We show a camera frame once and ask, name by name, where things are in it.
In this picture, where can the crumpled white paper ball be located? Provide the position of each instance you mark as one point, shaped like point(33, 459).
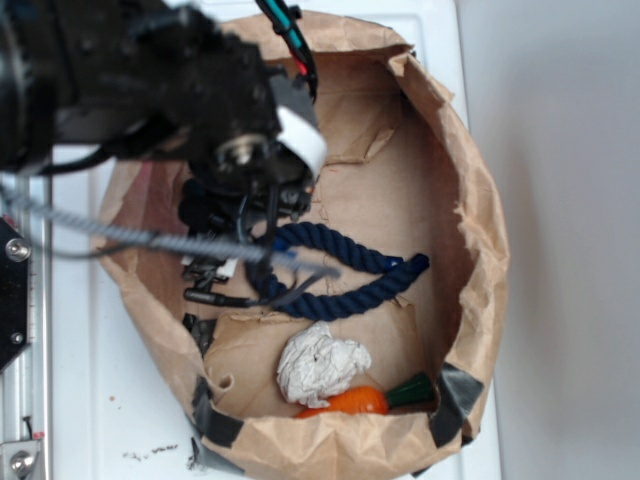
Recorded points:
point(315, 366)

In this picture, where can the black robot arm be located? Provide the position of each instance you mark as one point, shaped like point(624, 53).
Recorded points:
point(83, 82)

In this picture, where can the orange plastic carrot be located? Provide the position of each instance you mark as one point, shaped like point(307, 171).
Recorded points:
point(367, 399)

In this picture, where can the brown paper bag tray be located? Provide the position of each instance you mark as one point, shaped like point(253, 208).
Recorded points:
point(403, 176)

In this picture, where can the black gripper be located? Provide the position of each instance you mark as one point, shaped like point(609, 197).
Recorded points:
point(225, 199)

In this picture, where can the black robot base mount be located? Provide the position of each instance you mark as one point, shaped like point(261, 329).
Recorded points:
point(14, 293)

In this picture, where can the aluminium extrusion rail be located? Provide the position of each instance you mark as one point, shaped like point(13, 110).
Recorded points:
point(26, 451)

